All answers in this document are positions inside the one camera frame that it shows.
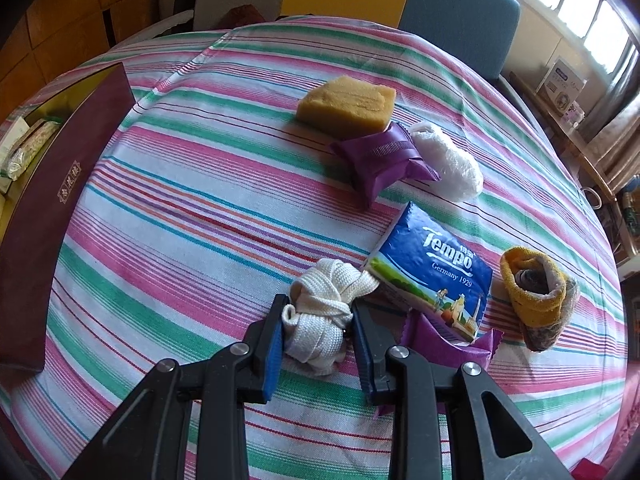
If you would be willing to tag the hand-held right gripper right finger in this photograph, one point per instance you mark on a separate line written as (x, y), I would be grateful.
(367, 365)

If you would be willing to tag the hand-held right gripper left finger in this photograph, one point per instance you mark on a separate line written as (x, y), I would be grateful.
(272, 360)

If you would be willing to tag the yellow knitted sock bundle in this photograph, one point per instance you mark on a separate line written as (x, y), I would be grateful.
(537, 305)

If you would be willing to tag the white plastic bag ball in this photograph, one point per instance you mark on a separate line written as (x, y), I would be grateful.
(450, 160)

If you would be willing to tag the maroon box with gold interior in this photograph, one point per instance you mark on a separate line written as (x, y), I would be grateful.
(45, 220)

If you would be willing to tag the purple packet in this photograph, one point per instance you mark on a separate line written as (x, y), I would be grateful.
(440, 350)
(385, 160)

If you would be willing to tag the blue tissue packet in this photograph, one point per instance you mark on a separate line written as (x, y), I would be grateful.
(430, 270)

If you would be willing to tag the yellow sponge block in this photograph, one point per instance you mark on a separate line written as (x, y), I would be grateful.
(345, 102)

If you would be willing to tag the white plastic bag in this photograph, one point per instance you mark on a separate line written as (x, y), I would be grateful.
(592, 194)

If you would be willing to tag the wooden side desk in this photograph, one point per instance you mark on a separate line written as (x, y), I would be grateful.
(565, 145)

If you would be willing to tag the floral packet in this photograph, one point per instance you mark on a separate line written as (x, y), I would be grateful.
(32, 147)

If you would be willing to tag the small lilac box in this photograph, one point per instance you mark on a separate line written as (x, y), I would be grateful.
(573, 115)

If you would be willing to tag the white printed carton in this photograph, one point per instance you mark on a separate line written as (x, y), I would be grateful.
(560, 82)

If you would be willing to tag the dark red cushion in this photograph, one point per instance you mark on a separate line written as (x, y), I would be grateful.
(247, 15)

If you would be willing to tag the wooden cabinet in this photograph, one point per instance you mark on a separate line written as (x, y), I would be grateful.
(75, 20)

